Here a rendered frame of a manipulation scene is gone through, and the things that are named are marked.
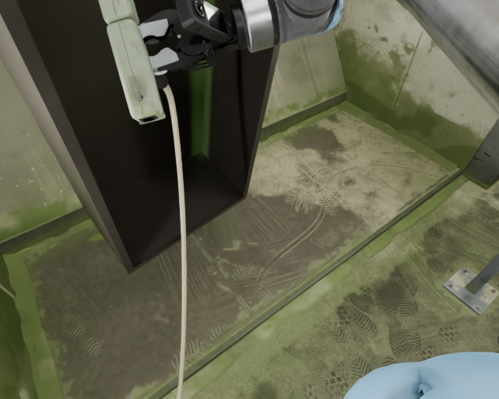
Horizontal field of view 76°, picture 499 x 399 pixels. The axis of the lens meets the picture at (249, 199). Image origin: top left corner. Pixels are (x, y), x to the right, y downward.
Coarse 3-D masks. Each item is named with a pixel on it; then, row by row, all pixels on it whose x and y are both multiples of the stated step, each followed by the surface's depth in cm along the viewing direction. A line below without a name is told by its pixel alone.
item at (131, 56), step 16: (112, 0) 49; (128, 0) 50; (112, 16) 49; (128, 16) 50; (112, 32) 49; (128, 32) 49; (112, 48) 50; (128, 48) 50; (144, 48) 52; (128, 64) 50; (144, 64) 50; (128, 80) 50; (144, 80) 50; (160, 80) 65; (128, 96) 50; (144, 96) 50; (144, 112) 50; (160, 112) 52
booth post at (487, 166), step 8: (496, 128) 194; (488, 136) 200; (496, 136) 196; (488, 144) 202; (496, 144) 198; (480, 152) 208; (488, 152) 204; (496, 152) 200; (472, 160) 214; (480, 160) 210; (488, 160) 206; (496, 160) 202; (472, 168) 217; (480, 168) 212; (488, 168) 208; (496, 168) 204; (464, 176) 223; (472, 176) 219; (480, 176) 215; (488, 176) 210; (496, 176) 206; (480, 184) 217; (488, 184) 213
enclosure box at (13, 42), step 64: (0, 0) 42; (64, 0) 77; (64, 64) 87; (192, 64) 118; (256, 64) 98; (64, 128) 61; (128, 128) 118; (192, 128) 144; (256, 128) 115; (128, 192) 142; (192, 192) 147; (128, 256) 112
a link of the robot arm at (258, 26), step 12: (240, 0) 53; (252, 0) 52; (264, 0) 52; (240, 12) 54; (252, 12) 52; (264, 12) 52; (252, 24) 53; (264, 24) 53; (252, 36) 54; (264, 36) 54; (252, 48) 56; (264, 48) 58
